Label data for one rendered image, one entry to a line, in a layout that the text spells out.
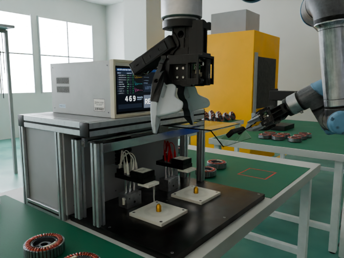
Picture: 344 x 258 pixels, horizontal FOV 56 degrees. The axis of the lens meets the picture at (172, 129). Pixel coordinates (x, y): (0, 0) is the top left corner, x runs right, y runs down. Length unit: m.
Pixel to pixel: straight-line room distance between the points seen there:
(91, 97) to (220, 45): 3.89
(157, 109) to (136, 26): 4.83
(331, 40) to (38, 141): 1.07
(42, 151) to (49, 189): 0.15
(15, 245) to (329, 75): 1.10
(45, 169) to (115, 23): 8.10
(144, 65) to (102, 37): 8.79
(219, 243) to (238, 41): 4.02
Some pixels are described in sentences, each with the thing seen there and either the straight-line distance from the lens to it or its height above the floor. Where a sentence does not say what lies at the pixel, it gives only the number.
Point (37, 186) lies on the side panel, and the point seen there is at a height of 0.84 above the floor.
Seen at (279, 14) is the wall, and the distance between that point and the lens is 6.68.
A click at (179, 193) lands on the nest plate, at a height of 0.78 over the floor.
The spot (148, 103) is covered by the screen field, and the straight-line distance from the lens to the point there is 1.26.
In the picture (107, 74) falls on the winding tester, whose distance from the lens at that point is 1.16.
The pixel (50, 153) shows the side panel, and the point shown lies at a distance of 1.26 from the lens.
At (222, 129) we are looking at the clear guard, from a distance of 1.28.
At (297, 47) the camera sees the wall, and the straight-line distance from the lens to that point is 6.48.
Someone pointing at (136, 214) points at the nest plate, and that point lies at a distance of 1.18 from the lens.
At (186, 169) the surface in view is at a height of 0.88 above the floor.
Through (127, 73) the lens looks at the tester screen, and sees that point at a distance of 1.18.
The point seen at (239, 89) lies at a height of 1.13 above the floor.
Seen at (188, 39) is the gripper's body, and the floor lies 1.32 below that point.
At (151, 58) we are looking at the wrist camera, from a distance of 0.62.
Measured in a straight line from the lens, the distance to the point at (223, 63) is 4.94.
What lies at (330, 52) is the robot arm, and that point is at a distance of 1.13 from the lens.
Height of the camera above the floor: 1.24
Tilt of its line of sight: 8 degrees down
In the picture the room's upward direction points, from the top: straight up
